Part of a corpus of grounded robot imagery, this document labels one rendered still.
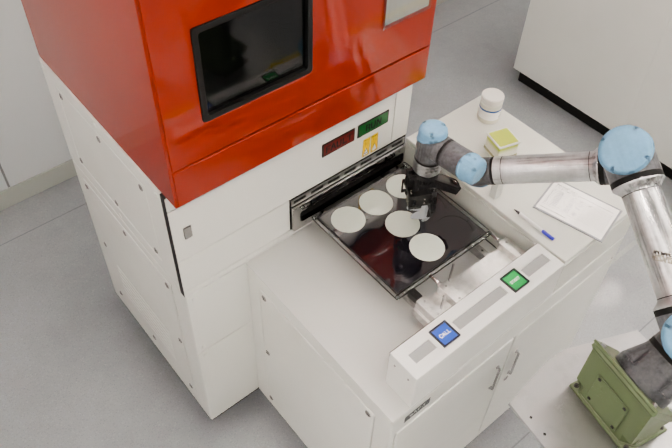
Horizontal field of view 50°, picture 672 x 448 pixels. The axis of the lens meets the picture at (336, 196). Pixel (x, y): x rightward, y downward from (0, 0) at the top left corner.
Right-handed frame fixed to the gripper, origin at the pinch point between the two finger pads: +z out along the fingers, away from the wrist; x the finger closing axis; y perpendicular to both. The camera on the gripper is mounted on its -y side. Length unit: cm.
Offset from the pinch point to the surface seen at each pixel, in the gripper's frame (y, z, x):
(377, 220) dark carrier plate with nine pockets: 13.5, 1.3, -2.8
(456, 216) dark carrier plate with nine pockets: -9.7, 1.4, 0.6
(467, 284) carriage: -4.9, 3.3, 23.1
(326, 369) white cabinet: 36, 18, 32
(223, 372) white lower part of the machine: 64, 58, 3
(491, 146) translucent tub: -24.9, -9.3, -15.1
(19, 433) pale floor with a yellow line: 137, 91, -8
